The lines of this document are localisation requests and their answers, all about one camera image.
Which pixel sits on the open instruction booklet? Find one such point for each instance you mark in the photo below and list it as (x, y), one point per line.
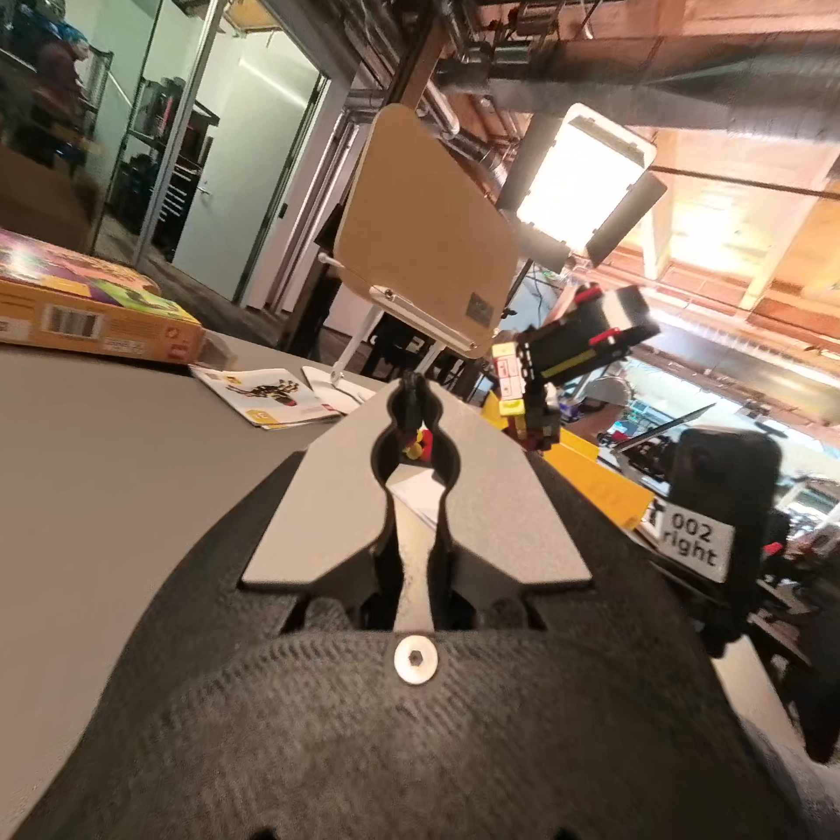
(420, 492)

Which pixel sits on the small black lego piece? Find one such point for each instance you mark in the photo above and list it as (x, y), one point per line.
(411, 394)

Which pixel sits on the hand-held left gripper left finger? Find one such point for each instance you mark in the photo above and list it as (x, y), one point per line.
(321, 518)

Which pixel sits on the orange cardboard lego box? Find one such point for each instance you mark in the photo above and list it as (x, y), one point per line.
(98, 321)

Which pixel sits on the closed instruction booklet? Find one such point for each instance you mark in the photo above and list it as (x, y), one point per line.
(262, 394)

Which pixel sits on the black red yellow lego model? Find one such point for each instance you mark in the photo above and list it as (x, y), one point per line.
(571, 334)

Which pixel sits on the wooden board on white stand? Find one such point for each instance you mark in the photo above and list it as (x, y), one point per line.
(420, 223)

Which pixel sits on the person's right forearm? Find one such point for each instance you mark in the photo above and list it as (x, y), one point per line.
(820, 689)

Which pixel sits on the bright studio light panel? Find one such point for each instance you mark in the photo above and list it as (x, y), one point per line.
(584, 177)

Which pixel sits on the yellow plastic bin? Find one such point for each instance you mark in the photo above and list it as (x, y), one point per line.
(590, 479)

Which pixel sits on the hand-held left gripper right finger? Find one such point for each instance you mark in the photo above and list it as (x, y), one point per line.
(518, 525)

